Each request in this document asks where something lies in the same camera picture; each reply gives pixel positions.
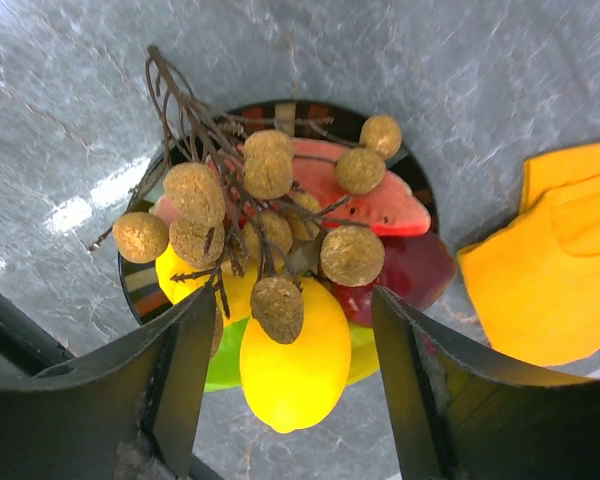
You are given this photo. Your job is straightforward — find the orange fake citrus fruit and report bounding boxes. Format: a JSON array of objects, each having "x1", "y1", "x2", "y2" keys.
[{"x1": 239, "y1": 277, "x2": 352, "y2": 434}]

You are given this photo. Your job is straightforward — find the orange folded cloth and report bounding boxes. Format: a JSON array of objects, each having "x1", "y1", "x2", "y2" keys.
[{"x1": 457, "y1": 142, "x2": 600, "y2": 367}]

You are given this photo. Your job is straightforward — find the yellow fake fruit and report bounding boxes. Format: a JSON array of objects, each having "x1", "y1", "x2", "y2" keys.
[{"x1": 155, "y1": 246, "x2": 257, "y2": 327}]

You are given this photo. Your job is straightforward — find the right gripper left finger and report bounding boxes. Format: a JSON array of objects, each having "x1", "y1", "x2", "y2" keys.
[{"x1": 0, "y1": 287, "x2": 216, "y2": 479}]

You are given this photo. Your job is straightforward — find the green fake fruit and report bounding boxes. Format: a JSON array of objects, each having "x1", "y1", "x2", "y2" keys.
[{"x1": 204, "y1": 317, "x2": 249, "y2": 393}]

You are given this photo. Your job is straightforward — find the orange red fake fruit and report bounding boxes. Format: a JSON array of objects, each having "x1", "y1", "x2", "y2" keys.
[{"x1": 152, "y1": 138, "x2": 432, "y2": 239}]

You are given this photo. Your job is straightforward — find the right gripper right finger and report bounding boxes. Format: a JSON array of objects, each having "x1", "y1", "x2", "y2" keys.
[{"x1": 372, "y1": 287, "x2": 600, "y2": 479}]

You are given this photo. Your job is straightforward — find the dark red fake apple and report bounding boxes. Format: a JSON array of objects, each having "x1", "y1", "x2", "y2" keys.
[{"x1": 331, "y1": 231, "x2": 456, "y2": 327}]

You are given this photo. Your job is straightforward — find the dark rimmed ceramic plate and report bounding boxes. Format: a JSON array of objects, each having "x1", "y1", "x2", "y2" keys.
[{"x1": 118, "y1": 100, "x2": 438, "y2": 324}]

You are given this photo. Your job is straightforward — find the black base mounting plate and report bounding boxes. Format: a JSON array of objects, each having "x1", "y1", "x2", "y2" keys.
[{"x1": 0, "y1": 293, "x2": 74, "y2": 376}]

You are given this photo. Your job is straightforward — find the brown fake longan bunch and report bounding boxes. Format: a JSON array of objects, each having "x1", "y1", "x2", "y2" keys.
[{"x1": 104, "y1": 45, "x2": 387, "y2": 345}]

